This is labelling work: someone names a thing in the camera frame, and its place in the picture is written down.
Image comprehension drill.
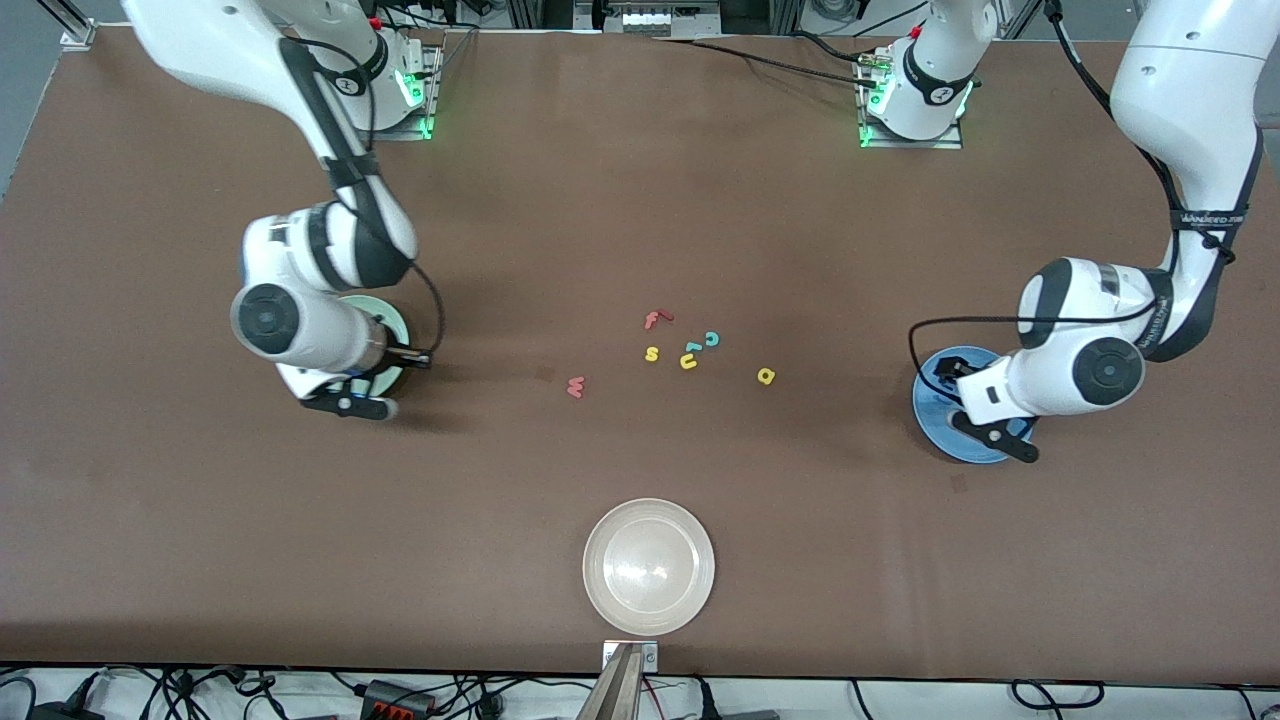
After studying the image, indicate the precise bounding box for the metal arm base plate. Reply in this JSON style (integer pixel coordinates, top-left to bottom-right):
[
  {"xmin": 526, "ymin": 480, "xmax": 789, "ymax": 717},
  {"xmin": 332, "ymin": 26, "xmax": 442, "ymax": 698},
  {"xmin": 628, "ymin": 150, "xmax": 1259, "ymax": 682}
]
[
  {"xmin": 857, "ymin": 50, "xmax": 966, "ymax": 151},
  {"xmin": 372, "ymin": 40, "xmax": 443, "ymax": 142}
]

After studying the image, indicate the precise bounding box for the blue plate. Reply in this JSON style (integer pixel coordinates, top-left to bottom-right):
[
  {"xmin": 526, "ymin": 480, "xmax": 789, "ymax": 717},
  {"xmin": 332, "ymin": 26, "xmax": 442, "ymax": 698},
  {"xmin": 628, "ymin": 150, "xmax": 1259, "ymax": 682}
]
[{"xmin": 911, "ymin": 345, "xmax": 1037, "ymax": 465}]

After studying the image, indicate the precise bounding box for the light green plate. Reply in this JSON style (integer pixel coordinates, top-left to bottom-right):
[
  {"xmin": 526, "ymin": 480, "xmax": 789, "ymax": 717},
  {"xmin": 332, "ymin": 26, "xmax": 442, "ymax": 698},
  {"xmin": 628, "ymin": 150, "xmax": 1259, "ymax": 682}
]
[{"xmin": 335, "ymin": 294, "xmax": 412, "ymax": 397}]

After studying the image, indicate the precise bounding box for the black orange power strip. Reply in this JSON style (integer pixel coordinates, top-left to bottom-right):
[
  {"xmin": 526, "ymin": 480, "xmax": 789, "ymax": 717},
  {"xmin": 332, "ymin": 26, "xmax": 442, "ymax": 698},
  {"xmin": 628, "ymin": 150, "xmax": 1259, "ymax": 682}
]
[{"xmin": 358, "ymin": 679, "xmax": 438, "ymax": 718}]

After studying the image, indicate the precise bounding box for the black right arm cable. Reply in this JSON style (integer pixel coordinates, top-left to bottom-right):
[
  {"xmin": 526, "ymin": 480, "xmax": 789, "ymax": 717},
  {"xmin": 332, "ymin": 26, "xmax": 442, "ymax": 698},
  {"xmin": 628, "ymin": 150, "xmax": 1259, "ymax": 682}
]
[{"xmin": 280, "ymin": 38, "xmax": 447, "ymax": 363}]

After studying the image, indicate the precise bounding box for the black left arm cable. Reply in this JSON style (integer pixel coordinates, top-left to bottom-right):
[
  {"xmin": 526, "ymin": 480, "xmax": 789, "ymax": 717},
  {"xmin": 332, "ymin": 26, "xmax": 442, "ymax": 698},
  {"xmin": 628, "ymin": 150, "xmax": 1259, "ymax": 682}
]
[{"xmin": 907, "ymin": 0, "xmax": 1263, "ymax": 401}]

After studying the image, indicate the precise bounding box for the looped black floor cable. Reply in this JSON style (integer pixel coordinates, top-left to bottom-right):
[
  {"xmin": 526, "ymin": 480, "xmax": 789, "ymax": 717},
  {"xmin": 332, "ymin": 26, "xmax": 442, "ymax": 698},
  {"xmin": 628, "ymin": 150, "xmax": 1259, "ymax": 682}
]
[{"xmin": 1010, "ymin": 679, "xmax": 1107, "ymax": 713}]

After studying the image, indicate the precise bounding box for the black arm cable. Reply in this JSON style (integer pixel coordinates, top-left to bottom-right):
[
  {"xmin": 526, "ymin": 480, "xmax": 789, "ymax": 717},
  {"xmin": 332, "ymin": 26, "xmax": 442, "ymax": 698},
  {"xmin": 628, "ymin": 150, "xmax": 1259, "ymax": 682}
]
[
  {"xmin": 907, "ymin": 0, "xmax": 1263, "ymax": 401},
  {"xmin": 280, "ymin": 38, "xmax": 447, "ymax": 363}
]

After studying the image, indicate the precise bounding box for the short black table cable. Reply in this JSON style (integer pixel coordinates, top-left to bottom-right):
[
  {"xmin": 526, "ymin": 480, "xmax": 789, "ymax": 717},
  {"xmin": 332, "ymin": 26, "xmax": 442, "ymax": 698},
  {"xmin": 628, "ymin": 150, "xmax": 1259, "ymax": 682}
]
[{"xmin": 795, "ymin": 32, "xmax": 873, "ymax": 65}]

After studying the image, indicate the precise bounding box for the long black table cable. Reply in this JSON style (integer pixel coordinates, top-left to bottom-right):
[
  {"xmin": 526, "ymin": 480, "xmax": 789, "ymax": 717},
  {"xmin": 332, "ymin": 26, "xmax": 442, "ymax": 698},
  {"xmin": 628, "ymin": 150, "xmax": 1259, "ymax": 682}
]
[{"xmin": 650, "ymin": 38, "xmax": 881, "ymax": 88}]

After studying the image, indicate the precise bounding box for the beige plate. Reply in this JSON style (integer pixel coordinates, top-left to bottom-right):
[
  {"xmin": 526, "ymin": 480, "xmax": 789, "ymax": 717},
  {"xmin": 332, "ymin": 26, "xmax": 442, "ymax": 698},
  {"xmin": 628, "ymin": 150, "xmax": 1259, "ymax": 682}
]
[{"xmin": 582, "ymin": 498, "xmax": 717, "ymax": 637}]

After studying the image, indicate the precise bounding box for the silver control box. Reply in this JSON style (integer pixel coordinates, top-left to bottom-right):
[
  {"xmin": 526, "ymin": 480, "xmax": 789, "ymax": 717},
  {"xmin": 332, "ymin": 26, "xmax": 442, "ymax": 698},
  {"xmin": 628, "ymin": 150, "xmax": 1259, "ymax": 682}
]
[{"xmin": 574, "ymin": 0, "xmax": 723, "ymax": 39}]

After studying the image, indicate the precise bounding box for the aluminium corner post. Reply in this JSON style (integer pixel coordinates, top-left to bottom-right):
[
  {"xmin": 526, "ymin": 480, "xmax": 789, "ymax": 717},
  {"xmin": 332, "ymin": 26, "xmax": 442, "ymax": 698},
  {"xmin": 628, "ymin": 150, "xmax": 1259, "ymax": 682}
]
[{"xmin": 58, "ymin": 0, "xmax": 98, "ymax": 50}]

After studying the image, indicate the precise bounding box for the tangled black floor cable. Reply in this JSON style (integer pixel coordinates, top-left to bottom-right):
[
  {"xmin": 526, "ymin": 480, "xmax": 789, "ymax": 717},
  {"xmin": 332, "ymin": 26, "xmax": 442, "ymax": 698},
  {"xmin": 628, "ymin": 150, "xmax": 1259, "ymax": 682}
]
[{"xmin": 95, "ymin": 665, "xmax": 286, "ymax": 720}]

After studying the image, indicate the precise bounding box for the silver camera mount bracket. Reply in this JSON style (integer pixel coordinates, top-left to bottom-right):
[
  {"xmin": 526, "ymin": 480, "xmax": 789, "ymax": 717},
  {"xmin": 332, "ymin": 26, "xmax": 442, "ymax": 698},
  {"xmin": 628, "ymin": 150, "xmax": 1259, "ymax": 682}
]
[{"xmin": 601, "ymin": 640, "xmax": 660, "ymax": 673}]

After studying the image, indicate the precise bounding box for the aluminium camera pole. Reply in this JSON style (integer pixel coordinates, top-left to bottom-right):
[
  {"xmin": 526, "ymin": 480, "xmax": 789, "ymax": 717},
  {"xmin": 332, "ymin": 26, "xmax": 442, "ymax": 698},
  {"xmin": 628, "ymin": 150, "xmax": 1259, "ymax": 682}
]
[{"xmin": 575, "ymin": 645, "xmax": 647, "ymax": 720}]

